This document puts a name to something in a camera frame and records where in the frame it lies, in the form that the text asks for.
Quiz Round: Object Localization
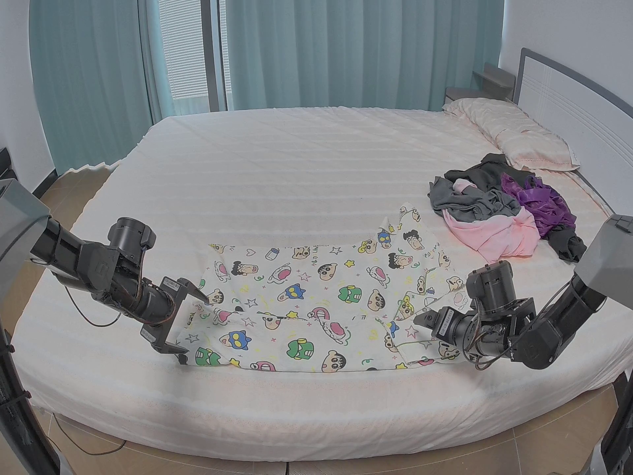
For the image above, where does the wide blue-green curtain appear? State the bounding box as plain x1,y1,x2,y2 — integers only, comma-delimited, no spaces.
225,0,505,112

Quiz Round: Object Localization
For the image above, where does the pile of clothes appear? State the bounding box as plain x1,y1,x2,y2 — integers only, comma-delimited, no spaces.
428,153,589,262

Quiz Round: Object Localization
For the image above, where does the narrow blue-green curtain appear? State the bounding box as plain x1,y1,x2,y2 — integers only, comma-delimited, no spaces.
30,0,154,177

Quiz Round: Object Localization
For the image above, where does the pale pink pillow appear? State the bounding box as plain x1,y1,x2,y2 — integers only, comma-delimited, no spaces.
441,98,580,172

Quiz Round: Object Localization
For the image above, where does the grey bedside table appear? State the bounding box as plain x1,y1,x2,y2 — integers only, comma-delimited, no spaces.
445,63,515,103

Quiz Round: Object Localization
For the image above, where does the white printed pyjama top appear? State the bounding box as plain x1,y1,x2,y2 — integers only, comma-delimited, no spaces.
185,202,468,372

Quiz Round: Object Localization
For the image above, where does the window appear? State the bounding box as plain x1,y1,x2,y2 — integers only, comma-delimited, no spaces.
143,0,233,117

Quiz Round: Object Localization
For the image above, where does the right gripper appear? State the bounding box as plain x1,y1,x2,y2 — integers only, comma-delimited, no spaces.
429,306,471,353

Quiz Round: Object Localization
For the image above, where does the bed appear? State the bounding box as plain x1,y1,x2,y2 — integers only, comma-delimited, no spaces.
10,47,633,464

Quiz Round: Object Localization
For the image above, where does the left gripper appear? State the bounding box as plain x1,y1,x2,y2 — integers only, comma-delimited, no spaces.
133,277,210,356

